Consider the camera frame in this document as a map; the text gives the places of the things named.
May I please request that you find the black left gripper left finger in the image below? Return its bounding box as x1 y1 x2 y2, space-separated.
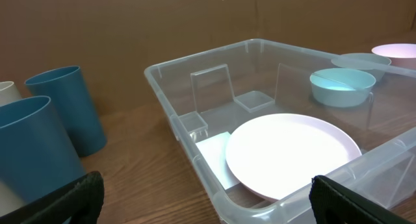
1 171 105 224

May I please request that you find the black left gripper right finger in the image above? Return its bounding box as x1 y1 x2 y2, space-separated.
309 175 411 224

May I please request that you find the pink plastic plate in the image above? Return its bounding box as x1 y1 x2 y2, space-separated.
226 114 361 200

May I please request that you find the light blue plastic bowl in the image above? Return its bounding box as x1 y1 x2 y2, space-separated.
309 68 376 108

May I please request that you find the dark blue cup near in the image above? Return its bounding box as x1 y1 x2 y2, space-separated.
1 95 86 203

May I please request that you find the dark blue cup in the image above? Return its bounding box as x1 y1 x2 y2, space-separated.
25 66 107 157
1 95 86 203

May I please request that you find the clear plastic storage bin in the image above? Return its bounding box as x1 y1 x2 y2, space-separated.
144 39 415 223

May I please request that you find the dark blue cup far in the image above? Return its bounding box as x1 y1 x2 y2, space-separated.
25 66 107 157

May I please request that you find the white paper card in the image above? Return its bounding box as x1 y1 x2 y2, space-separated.
196 132 240 190

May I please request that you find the cream cup far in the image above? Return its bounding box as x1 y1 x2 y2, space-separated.
0 81 21 106

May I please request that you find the grey plastic bowl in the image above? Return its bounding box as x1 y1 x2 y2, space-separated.
331 53 391 82

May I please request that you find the pink plastic bowl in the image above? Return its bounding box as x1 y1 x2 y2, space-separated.
371 44 416 70

